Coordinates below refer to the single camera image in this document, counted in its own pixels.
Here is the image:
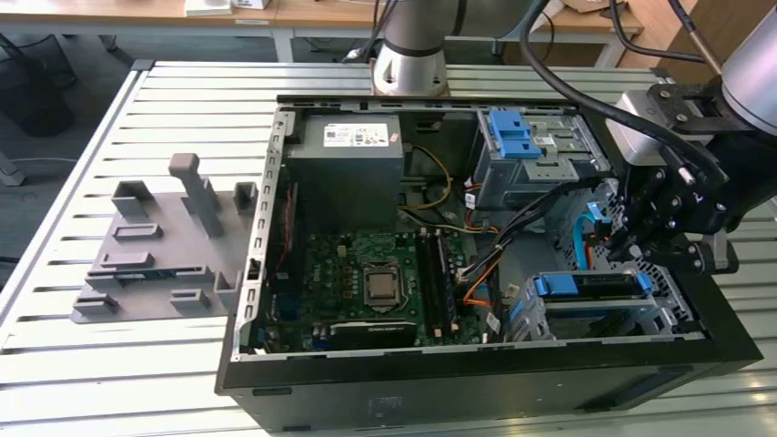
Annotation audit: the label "light blue data wire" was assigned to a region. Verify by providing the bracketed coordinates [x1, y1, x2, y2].
[569, 199, 608, 274]

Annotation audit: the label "pale camera mount bracket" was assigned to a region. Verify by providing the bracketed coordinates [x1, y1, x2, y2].
[708, 229, 731, 272]

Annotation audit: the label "orange wire bundle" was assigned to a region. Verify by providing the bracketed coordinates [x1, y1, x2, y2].
[461, 259, 507, 310]

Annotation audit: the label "thin black cable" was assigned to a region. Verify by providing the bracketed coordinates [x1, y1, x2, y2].
[667, 0, 728, 76]

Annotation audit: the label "metal optical drive cage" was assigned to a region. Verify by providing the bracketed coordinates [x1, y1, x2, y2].
[472, 108, 612, 210]

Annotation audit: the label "yellow wires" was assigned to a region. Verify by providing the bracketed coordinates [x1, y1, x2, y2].
[397, 145, 455, 213]

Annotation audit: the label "hard disk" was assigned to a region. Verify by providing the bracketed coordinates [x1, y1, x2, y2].
[508, 270, 656, 331]

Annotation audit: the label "black graphics card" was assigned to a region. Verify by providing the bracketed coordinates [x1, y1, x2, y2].
[327, 320, 420, 351]

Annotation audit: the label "green motherboard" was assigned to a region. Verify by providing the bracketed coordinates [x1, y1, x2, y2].
[265, 229, 487, 354]

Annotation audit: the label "silver CPU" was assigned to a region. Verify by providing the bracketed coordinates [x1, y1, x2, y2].
[363, 268, 403, 306]

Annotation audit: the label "metal disk bay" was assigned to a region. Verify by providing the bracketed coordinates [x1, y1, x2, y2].
[507, 268, 693, 342]

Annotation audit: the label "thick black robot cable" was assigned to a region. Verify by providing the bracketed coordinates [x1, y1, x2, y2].
[519, 0, 733, 183]

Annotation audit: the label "brown cardboard piece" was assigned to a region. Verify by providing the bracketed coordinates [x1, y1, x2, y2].
[561, 0, 612, 15]

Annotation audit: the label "black mesh bin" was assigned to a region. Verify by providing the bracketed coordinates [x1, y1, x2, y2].
[0, 31, 78, 137]

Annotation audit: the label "black PC case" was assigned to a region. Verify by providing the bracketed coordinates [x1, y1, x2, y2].
[212, 93, 765, 433]

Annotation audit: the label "grey parts rack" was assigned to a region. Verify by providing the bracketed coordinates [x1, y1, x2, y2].
[71, 152, 260, 327]

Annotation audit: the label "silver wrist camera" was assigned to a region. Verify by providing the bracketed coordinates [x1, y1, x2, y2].
[607, 90, 675, 165]

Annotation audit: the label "black wire bundle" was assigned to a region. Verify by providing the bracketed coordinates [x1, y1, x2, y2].
[457, 175, 608, 283]

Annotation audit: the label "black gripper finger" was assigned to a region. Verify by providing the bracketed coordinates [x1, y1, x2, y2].
[609, 168, 728, 249]
[609, 236, 740, 278]

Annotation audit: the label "red yellow power wire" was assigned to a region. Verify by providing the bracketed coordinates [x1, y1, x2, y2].
[592, 218, 615, 249]

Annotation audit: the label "grey power supply unit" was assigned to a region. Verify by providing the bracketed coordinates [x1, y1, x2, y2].
[284, 113, 405, 233]

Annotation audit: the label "blue plastic drive latch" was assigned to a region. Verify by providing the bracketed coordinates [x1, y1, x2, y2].
[488, 110, 541, 160]

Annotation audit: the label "wooden desk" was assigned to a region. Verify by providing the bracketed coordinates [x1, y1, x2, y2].
[0, 0, 645, 63]

